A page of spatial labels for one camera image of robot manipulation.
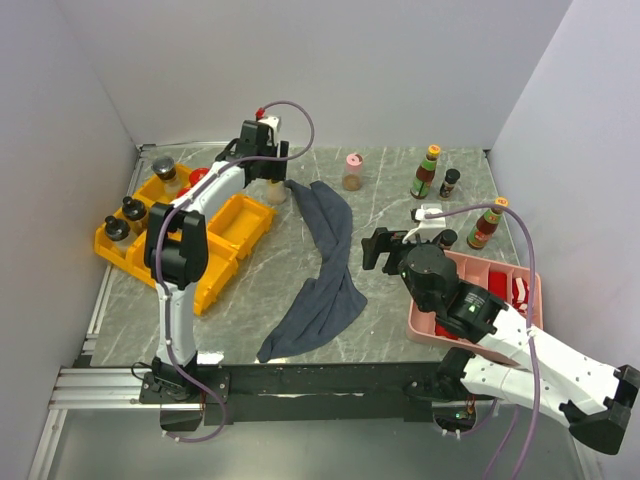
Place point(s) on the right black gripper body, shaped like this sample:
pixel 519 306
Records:
pixel 396 263

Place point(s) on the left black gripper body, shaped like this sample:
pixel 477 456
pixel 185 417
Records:
pixel 274 169

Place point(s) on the yellow-green lid spice shaker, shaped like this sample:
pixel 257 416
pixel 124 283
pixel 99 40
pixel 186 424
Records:
pixel 276 192

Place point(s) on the red lid sauce jar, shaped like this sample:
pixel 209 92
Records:
pixel 183 192
pixel 197 174

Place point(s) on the black lid spice jar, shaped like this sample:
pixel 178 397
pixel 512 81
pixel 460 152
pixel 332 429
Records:
pixel 165 169

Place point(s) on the black cap salt grinder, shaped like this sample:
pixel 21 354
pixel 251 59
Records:
pixel 135 212

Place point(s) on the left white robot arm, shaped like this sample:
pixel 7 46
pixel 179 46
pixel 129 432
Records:
pixel 176 247

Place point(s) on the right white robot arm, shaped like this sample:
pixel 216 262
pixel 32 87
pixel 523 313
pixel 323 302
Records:
pixel 592 399

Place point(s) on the pink compartment tray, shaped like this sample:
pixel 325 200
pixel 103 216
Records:
pixel 422 327

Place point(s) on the red packet in tray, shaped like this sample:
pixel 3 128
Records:
pixel 500 283

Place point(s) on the green label sauce bottle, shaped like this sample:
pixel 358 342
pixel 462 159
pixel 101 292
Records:
pixel 425 173

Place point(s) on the pink lid spice shaker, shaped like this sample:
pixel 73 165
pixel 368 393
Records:
pixel 352 177

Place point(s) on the red label sauce bottle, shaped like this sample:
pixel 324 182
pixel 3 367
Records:
pixel 487 224

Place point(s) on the dark blue cloth towel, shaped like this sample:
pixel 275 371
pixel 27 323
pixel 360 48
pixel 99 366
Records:
pixel 329 303

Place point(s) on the red white packet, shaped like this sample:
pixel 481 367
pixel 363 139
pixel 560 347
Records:
pixel 520 295

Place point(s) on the yellow compartment bin tray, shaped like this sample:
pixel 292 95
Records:
pixel 231 235

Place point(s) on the small black pepper bottle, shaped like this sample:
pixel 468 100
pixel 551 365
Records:
pixel 450 180

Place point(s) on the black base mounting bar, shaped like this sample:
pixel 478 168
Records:
pixel 227 394

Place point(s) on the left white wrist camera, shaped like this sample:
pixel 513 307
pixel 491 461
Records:
pixel 273 122

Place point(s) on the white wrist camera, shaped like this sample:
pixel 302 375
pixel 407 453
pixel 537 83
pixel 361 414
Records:
pixel 429 223
pixel 273 122

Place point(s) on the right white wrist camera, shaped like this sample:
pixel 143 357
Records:
pixel 429 223

